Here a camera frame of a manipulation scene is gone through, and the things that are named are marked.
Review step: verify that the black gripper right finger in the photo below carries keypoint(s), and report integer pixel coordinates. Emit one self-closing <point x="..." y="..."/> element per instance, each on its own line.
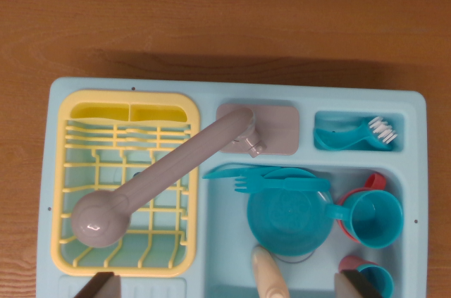
<point x="352" y="285"/>

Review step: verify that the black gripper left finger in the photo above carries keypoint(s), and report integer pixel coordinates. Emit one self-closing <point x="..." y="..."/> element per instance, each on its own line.
<point x="104" y="287"/>

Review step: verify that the cream detergent bottle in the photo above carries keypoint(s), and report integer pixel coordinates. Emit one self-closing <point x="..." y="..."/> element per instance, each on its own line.
<point x="269" y="277"/>

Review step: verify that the light blue toy sink unit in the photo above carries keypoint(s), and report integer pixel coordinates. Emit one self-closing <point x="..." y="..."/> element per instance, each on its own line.
<point x="211" y="93"/>

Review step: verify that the teal plastic tumbler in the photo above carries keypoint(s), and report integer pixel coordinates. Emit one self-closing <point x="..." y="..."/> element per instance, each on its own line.
<point x="378" y="280"/>

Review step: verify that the teal plastic bowl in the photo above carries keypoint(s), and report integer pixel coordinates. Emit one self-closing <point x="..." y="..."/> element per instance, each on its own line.
<point x="282" y="220"/>

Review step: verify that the teal plastic fork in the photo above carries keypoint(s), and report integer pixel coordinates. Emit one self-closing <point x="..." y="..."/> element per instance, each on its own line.
<point x="282" y="184"/>

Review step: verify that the teal plastic plate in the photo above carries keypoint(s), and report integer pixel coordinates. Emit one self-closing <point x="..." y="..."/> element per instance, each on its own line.
<point x="292" y="172"/>

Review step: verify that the teal dish brush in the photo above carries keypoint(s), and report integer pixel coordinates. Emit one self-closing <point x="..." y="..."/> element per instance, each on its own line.
<point x="338" y="139"/>

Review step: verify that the teal plastic knife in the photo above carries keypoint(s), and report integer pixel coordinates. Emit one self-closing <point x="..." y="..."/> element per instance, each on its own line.
<point x="218" y="173"/>

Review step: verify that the yellow plastic dish rack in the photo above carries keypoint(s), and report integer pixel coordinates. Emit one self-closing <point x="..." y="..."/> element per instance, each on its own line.
<point x="196" y="129"/>

